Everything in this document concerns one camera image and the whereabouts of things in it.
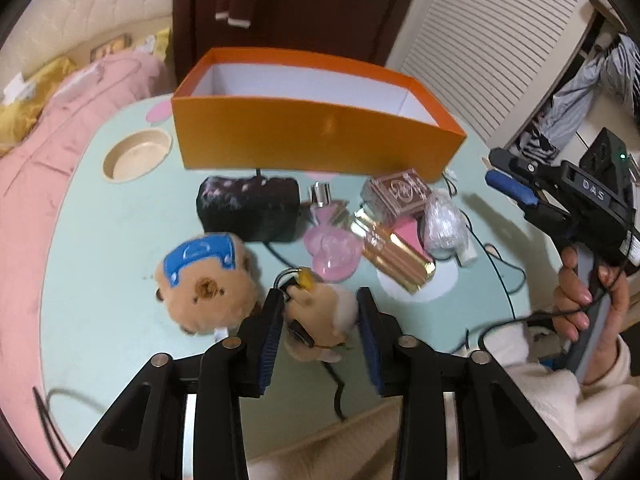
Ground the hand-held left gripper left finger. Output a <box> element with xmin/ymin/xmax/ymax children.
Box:
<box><xmin>60</xmin><ymin>287</ymin><xmax>288</xmax><ymax>480</ymax></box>

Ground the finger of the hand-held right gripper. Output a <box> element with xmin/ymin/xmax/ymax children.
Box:
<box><xmin>489</xmin><ymin>147</ymin><xmax>561</xmax><ymax>193</ymax></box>
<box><xmin>485</xmin><ymin>169</ymin><xmax>540</xmax><ymax>207</ymax></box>

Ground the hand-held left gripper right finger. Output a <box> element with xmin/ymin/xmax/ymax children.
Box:
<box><xmin>356</xmin><ymin>287</ymin><xmax>583</xmax><ymax>480</ymax></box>

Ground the small tan plush toy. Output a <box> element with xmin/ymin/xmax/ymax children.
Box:
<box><xmin>277</xmin><ymin>267</ymin><xmax>361</xmax><ymax>363</ymax></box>

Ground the clear plastic item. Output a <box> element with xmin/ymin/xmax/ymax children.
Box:
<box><xmin>422</xmin><ymin>191</ymin><xmax>468</xmax><ymax>255</ymax></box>

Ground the bear plush with blue cap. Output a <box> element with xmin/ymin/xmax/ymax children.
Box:
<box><xmin>154</xmin><ymin>232</ymin><xmax>261</xmax><ymax>337</ymax></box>

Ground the long gold box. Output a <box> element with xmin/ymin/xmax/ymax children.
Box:
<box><xmin>350</xmin><ymin>207</ymin><xmax>437</xmax><ymax>295</ymax></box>

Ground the pink heart perfume bottle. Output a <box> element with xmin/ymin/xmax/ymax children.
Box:
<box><xmin>304</xmin><ymin>182</ymin><xmax>362</xmax><ymax>282</ymax></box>

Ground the brown card box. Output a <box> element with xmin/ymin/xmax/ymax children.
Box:
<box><xmin>361</xmin><ymin>167</ymin><xmax>433</xmax><ymax>225</ymax></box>

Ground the black pouch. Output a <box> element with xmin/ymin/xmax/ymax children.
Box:
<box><xmin>196</xmin><ymin>175</ymin><xmax>302</xmax><ymax>243</ymax></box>

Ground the orange cardboard box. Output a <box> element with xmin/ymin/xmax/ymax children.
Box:
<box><xmin>171</xmin><ymin>47</ymin><xmax>467</xmax><ymax>181</ymax></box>

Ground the person's right forearm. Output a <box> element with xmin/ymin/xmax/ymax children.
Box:
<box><xmin>470</xmin><ymin>322</ymin><xmax>640</xmax><ymax>480</ymax></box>

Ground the person's right hand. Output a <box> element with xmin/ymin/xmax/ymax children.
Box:
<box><xmin>552</xmin><ymin>247</ymin><xmax>631</xmax><ymax>385</ymax></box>

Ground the zebra striped cloth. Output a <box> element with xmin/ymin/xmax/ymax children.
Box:
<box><xmin>510</xmin><ymin>127</ymin><xmax>561</xmax><ymax>163</ymax></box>

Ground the grey striped hanging shirt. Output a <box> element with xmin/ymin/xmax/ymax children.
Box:
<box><xmin>537</xmin><ymin>35</ymin><xmax>640</xmax><ymax>146</ymax></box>

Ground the person's cream clothing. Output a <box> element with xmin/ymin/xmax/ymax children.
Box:
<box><xmin>247</xmin><ymin>400</ymin><xmax>406</xmax><ymax>480</ymax></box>

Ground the white louvered door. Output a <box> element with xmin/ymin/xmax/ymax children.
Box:
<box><xmin>387</xmin><ymin>0</ymin><xmax>601</xmax><ymax>148</ymax></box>

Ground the beige round cup holder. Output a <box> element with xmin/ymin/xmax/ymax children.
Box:
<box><xmin>102</xmin><ymin>128</ymin><xmax>174</xmax><ymax>182</ymax></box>

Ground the dark wooden door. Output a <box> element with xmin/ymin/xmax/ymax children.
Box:
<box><xmin>172</xmin><ymin>0</ymin><xmax>428</xmax><ymax>96</ymax></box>

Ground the pink blanket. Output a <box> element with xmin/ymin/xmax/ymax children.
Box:
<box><xmin>0</xmin><ymin>54</ymin><xmax>173</xmax><ymax>476</ymax></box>

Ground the yellow white printed pillow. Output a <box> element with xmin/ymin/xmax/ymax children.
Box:
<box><xmin>134</xmin><ymin>27</ymin><xmax>172</xmax><ymax>56</ymax></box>

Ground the white tissue pack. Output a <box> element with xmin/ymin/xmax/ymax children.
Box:
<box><xmin>2</xmin><ymin>72</ymin><xmax>38</xmax><ymax>103</ymax></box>

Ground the cream tufted headboard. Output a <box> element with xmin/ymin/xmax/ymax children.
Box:
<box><xmin>0</xmin><ymin>0</ymin><xmax>176</xmax><ymax>96</ymax></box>

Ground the black cord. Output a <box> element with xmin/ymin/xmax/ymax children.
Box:
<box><xmin>262</xmin><ymin>240</ymin><xmax>347</xmax><ymax>421</ymax></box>

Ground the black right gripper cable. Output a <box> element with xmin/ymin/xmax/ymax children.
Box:
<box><xmin>465</xmin><ymin>240</ymin><xmax>631</xmax><ymax>361</ymax></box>

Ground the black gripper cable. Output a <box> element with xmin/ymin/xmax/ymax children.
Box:
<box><xmin>32</xmin><ymin>387</ymin><xmax>101</xmax><ymax>471</ymax></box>
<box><xmin>465</xmin><ymin>240</ymin><xmax>631</xmax><ymax>361</ymax></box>

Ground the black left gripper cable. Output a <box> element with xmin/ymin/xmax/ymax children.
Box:
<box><xmin>32</xmin><ymin>387</ymin><xmax>101</xmax><ymax>471</ymax></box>

